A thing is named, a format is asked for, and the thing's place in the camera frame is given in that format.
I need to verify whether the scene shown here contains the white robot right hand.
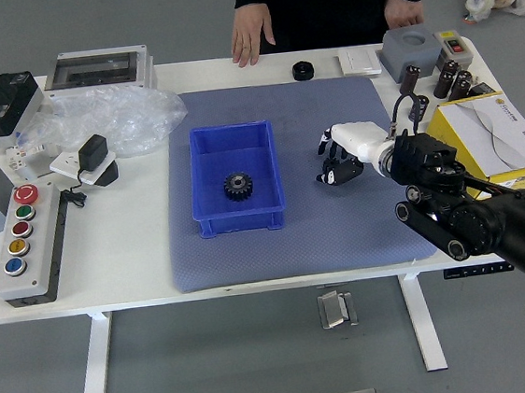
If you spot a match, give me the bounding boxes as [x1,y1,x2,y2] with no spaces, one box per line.
[309,118,397,187]

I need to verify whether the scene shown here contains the person's left hand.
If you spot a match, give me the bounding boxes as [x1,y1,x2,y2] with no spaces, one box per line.
[382,0,427,33]

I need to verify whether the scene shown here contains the person's right hand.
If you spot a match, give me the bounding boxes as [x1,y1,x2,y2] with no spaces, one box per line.
[227,1,278,69]

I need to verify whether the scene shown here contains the big black gear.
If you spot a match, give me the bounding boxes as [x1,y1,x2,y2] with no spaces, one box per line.
[220,169,258,205]

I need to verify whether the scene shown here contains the black round nut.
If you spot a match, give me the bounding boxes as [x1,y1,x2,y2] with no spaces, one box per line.
[290,59,316,82]

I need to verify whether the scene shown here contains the small black flat box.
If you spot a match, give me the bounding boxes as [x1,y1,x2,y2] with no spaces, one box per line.
[471,79,501,99]

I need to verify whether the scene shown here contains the yellow white cardboard box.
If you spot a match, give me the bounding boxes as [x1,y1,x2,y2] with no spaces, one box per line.
[422,90,525,207]

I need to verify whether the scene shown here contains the blue plastic box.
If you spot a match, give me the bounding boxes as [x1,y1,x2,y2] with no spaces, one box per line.
[182,118,290,240]

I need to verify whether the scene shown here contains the grey clear-lid distribution box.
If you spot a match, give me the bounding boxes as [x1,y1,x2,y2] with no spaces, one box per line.
[40,42,159,102]

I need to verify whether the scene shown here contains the grey block with round hole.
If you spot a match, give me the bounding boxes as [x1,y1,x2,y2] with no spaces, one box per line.
[376,23,447,85]

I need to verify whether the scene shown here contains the person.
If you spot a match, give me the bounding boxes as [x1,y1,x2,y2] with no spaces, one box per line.
[222,0,458,60]

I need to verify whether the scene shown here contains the grey-blue padded mat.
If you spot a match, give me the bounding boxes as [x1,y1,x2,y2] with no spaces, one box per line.
[152,66,441,295]

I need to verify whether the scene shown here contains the clear plastic bag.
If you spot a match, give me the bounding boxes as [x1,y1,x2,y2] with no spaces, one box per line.
[11,79,192,170]

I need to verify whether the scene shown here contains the black table control panel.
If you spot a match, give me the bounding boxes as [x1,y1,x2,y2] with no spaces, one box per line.
[442,261,516,281]

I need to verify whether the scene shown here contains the white table leg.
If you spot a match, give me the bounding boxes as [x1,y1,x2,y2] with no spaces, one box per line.
[70,310,121,393]
[397,270,449,374]

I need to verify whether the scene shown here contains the black power adapter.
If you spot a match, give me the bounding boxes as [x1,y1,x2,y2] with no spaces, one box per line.
[76,133,111,173]

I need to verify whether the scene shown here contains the white terminal connector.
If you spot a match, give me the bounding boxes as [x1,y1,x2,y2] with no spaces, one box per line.
[5,138,61,171]

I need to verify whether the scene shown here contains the grey five-button control station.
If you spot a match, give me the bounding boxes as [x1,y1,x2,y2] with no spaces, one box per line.
[0,179,76,309]

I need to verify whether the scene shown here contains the grey red-black button switch box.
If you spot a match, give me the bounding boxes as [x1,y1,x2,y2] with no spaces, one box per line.
[431,26,474,71]

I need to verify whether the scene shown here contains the white wall switch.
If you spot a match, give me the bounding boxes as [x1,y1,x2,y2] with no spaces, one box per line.
[335,44,385,78]

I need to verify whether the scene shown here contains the metal floor bracket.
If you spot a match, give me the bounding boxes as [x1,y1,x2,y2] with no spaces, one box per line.
[316,288,361,331]

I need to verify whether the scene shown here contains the black adapter cord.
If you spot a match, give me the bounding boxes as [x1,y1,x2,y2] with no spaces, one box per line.
[56,167,93,212]

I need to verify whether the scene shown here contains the black enclosure with white base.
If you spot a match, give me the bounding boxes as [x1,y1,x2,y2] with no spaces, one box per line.
[0,68,50,151]

